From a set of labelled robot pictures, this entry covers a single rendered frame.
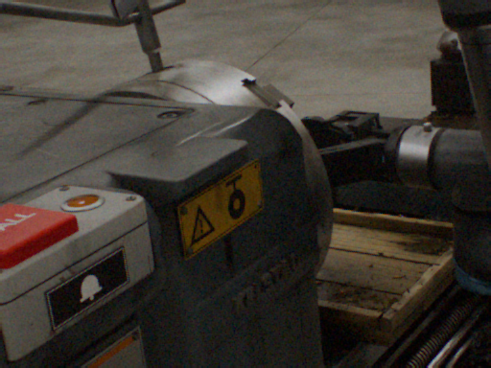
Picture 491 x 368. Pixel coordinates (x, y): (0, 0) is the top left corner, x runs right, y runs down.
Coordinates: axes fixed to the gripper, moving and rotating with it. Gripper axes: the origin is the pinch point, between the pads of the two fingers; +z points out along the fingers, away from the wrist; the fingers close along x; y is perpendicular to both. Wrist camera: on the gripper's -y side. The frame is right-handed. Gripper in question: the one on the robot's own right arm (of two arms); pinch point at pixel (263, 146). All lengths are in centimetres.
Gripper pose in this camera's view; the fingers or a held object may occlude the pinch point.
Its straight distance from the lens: 127.1
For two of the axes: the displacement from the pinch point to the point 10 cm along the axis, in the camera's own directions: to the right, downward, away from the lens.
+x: -1.1, -9.3, -3.4
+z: -8.1, -1.2, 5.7
